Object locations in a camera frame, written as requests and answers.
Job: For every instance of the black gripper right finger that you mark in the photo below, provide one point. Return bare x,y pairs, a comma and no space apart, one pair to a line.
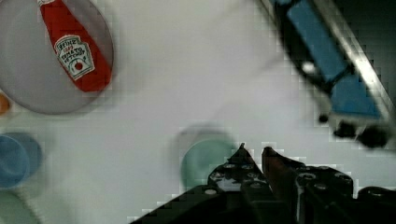
295,183

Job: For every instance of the red ketchup bottle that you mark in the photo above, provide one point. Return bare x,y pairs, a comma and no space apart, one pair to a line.
76,46

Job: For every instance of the round grey plate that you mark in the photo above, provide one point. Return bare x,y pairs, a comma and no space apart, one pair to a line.
40,78

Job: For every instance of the blue bowl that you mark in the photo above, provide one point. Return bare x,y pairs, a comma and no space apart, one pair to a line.
20,158

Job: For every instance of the green oval colander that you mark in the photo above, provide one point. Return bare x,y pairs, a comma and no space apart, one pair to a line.
14,211

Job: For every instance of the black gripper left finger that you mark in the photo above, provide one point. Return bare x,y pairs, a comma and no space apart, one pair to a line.
239,180

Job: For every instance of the green mug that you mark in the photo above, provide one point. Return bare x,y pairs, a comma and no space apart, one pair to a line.
201,148

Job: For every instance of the toaster oven with blue door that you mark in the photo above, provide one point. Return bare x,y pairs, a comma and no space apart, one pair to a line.
346,50

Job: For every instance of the orange slice toy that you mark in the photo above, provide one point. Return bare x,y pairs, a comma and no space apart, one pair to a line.
4,104

